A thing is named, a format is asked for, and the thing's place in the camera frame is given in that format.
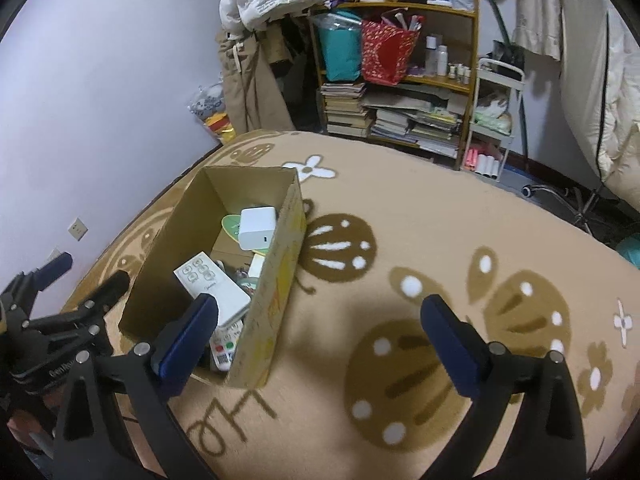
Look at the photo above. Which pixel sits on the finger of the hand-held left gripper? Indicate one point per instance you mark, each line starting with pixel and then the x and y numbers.
pixel 57 262
pixel 112 285

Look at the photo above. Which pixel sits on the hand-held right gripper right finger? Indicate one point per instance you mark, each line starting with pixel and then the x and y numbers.
pixel 450 345

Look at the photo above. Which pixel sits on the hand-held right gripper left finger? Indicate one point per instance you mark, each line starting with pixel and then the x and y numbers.
pixel 187 342

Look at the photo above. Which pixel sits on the long white remote control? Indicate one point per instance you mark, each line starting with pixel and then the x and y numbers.
pixel 225 347

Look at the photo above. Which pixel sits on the short white remote control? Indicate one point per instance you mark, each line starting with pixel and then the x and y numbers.
pixel 215 295

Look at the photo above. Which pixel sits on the cardboard box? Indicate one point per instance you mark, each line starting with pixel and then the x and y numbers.
pixel 270 310

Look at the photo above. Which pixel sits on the yellow oval plastic plate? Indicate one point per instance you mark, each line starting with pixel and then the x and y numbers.
pixel 231 225

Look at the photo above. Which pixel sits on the white charger adapter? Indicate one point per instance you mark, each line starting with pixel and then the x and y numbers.
pixel 255 227

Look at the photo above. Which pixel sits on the beige printed blanket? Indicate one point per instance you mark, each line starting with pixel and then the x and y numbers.
pixel 425 240

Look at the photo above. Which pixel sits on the white paper rolls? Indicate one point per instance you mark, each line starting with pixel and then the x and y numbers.
pixel 487 166

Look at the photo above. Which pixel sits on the pink rolls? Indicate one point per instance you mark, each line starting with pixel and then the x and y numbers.
pixel 471 158

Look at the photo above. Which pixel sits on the clear bag of toys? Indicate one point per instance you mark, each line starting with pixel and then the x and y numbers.
pixel 210 110

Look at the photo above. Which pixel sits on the teal plastic basin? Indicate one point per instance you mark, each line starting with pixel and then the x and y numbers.
pixel 631 252

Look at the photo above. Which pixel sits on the pile of books and papers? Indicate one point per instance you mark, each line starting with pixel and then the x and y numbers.
pixel 420 127

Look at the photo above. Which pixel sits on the dark pole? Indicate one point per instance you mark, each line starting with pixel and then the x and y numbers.
pixel 524 130

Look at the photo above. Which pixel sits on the green tissue pack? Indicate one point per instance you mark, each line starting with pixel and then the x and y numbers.
pixel 492 121

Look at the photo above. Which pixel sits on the beige hanging coat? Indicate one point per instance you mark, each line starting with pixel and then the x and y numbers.
pixel 250 90

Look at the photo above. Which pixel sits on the brown and white plush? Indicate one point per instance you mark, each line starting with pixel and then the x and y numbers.
pixel 496 101

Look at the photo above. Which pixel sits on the stack of books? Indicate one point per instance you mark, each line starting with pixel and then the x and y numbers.
pixel 347 110

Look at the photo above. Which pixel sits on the dark hanging clothes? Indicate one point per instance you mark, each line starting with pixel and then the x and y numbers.
pixel 300 90

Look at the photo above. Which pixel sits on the white trolley cart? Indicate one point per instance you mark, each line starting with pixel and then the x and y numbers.
pixel 502 79

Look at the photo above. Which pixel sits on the white lotion bottle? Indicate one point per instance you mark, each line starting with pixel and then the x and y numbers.
pixel 443 62

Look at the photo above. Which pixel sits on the tall white bottle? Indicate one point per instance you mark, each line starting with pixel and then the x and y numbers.
pixel 431 57

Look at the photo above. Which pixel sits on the black item on trolley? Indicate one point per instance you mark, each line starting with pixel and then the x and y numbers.
pixel 505 57

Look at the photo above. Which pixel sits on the cream office chair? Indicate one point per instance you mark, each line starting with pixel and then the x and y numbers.
pixel 590 85

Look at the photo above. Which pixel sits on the red gift bag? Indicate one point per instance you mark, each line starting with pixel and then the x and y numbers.
pixel 385 55

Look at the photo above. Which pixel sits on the teal bag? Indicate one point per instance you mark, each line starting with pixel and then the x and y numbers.
pixel 340 55

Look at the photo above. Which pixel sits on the beige curtain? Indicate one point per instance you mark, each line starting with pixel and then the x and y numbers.
pixel 535 15

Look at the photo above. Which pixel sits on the wooden bookshelf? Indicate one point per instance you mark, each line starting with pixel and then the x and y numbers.
pixel 395 6

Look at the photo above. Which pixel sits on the white wall socket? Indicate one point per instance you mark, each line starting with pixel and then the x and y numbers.
pixel 78 230

